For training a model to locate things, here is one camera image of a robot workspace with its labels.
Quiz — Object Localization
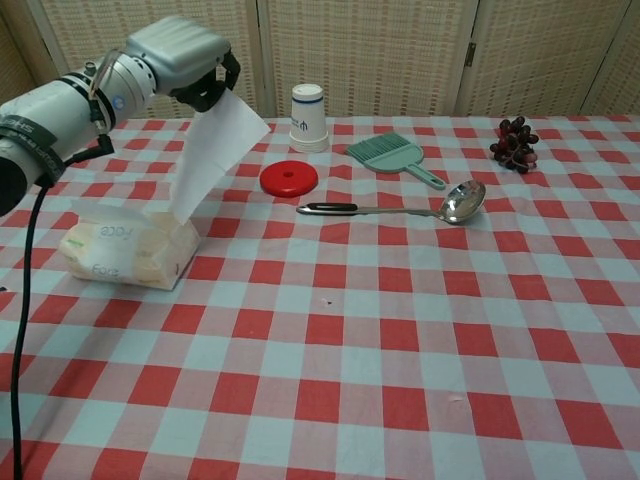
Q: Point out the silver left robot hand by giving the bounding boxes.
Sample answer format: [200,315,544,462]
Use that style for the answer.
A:
[123,15,242,113]

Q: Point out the white tissue sheet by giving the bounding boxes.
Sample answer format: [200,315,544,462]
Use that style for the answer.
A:
[172,89,272,224]

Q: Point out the plastic facial tissue pack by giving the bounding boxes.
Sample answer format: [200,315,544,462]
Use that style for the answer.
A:
[58,212,202,292]

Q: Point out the woven folding screen panel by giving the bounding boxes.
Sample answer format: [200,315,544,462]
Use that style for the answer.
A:
[29,0,266,119]
[462,0,640,117]
[257,0,479,119]

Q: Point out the stacked white paper cups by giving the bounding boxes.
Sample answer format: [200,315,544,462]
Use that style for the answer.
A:
[288,83,331,154]

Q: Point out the red round plastic disc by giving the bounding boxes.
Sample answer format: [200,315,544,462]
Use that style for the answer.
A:
[259,160,320,197]

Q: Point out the teal small hand brush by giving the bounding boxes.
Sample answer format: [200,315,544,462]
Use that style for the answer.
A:
[346,131,447,191]

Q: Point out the red white checkered tablecloth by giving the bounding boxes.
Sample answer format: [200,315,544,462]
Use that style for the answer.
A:
[0,115,640,480]

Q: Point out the dark red grape bunch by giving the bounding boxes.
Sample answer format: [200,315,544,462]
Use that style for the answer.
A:
[488,115,540,175]

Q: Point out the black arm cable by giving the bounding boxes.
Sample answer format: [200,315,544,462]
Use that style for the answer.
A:
[7,132,115,480]

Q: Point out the steel ladle black handle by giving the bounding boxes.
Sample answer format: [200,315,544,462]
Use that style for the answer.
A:
[296,179,488,226]

